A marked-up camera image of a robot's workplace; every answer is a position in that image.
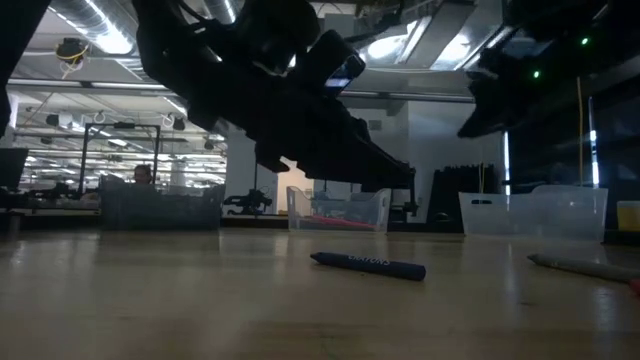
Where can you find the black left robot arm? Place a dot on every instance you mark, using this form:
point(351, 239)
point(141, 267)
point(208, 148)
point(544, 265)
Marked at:
point(190, 45)

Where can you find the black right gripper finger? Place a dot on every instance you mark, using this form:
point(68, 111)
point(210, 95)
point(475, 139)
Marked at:
point(485, 110)
point(480, 130)

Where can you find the small clear plastic bin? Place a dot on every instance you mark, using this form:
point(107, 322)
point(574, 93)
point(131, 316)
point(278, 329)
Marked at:
point(340, 200)

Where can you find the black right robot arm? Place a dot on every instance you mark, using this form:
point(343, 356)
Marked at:
point(600, 60)

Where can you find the blue crayon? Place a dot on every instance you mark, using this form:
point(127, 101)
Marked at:
point(370, 266)

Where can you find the black panel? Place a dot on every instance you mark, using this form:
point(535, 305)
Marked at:
point(460, 195)

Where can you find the vertical light strip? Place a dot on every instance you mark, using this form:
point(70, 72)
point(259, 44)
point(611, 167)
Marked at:
point(594, 150)
point(506, 165)

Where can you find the black background robot station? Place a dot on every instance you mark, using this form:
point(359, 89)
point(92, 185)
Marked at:
point(250, 200)

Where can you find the frosted plastic bin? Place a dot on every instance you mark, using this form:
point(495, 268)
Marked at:
point(550, 215)

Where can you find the black machine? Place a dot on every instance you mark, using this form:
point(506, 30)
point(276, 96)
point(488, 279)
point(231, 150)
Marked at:
point(400, 215)

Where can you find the dark smoky plastic bin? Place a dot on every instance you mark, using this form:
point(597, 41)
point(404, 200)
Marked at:
point(160, 210)

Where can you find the light grey crayon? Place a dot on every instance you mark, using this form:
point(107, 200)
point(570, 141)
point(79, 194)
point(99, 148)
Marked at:
point(585, 268)

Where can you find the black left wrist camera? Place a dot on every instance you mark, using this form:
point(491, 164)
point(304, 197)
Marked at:
point(330, 60)

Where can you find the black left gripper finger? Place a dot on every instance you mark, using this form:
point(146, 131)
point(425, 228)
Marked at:
point(387, 152)
point(360, 175)

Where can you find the large ribbed ceiling duct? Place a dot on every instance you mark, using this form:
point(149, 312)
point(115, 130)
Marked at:
point(150, 65)

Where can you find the person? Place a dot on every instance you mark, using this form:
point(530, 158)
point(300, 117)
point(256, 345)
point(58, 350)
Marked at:
point(143, 174)

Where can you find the pink pencil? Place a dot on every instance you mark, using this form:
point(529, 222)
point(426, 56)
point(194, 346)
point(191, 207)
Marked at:
point(345, 223)

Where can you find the horizontal ceiling pipe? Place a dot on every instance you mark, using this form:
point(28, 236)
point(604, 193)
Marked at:
point(100, 86)

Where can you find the dark background monitor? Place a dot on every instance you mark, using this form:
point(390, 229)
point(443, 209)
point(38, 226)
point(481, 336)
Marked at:
point(12, 167)

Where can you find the bright ceiling skylight panel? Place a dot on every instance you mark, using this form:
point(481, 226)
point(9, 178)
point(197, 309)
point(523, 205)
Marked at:
point(395, 47)

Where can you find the black background gantry frame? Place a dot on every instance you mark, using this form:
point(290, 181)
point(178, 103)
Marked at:
point(120, 125)

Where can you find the yellow container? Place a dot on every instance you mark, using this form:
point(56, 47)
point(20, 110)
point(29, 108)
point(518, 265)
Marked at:
point(629, 216)

